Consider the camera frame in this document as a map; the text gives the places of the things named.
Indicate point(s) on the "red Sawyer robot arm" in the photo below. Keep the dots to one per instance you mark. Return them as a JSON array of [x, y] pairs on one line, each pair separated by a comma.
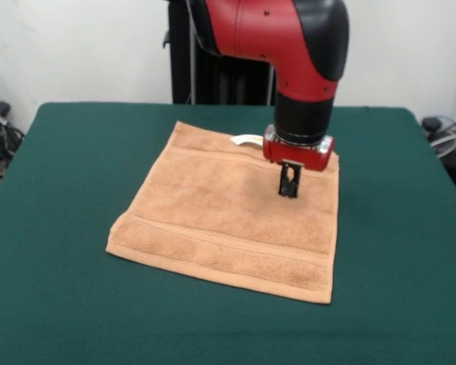
[[281, 45]]

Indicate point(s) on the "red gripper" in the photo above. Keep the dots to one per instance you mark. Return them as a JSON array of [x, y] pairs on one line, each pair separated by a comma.
[[296, 156]]

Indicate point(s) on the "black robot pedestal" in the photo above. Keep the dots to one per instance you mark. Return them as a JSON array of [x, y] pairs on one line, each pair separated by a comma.
[[182, 76]]

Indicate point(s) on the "tan terry towel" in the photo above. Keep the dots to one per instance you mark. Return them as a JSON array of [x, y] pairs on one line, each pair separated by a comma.
[[220, 213]]

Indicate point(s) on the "dark green table cloth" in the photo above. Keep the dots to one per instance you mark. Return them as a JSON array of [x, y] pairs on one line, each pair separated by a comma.
[[61, 285]]

